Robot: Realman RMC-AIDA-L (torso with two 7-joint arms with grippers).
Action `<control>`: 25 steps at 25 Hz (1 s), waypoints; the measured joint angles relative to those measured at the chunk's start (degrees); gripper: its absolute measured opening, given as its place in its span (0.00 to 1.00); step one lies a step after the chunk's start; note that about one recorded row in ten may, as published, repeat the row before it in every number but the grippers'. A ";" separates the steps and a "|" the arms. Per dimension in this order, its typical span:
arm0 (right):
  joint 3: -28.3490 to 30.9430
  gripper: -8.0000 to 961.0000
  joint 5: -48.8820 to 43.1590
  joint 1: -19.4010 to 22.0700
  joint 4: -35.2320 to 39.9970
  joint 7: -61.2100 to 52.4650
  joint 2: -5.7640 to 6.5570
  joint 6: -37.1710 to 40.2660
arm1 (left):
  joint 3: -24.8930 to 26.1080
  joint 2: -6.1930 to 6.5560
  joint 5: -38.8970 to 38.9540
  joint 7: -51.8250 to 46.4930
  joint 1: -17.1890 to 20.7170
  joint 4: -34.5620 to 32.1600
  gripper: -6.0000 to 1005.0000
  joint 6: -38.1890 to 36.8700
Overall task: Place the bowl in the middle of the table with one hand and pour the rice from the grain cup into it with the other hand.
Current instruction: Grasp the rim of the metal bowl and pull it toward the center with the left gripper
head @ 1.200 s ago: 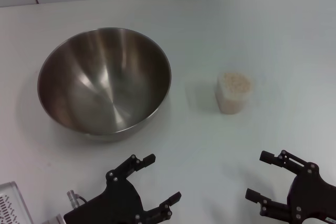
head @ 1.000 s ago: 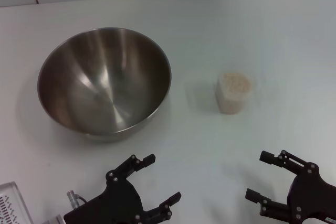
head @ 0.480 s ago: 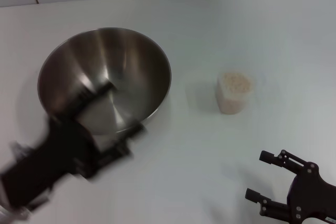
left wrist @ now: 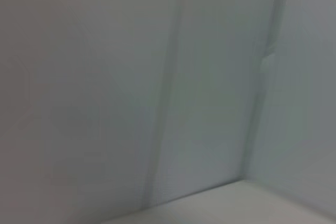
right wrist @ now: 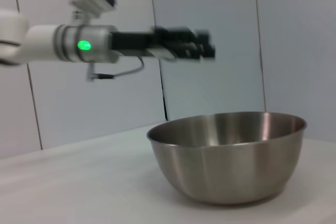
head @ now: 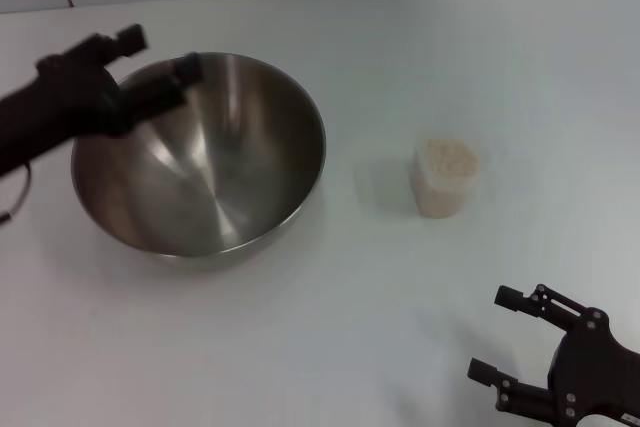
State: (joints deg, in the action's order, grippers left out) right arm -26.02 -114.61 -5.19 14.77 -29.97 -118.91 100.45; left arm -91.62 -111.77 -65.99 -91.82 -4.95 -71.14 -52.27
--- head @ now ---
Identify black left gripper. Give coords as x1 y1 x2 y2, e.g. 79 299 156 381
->
0 23 204 176

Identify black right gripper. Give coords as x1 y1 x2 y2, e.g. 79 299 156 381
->
466 283 640 427

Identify stainless steel mixing bowl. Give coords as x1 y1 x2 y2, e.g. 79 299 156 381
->
70 51 327 259

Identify clear plastic cup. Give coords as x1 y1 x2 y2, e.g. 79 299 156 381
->
409 136 482 219

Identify white rice grains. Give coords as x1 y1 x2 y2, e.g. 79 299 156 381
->
414 137 480 217

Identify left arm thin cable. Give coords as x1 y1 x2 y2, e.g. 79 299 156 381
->
0 160 34 226

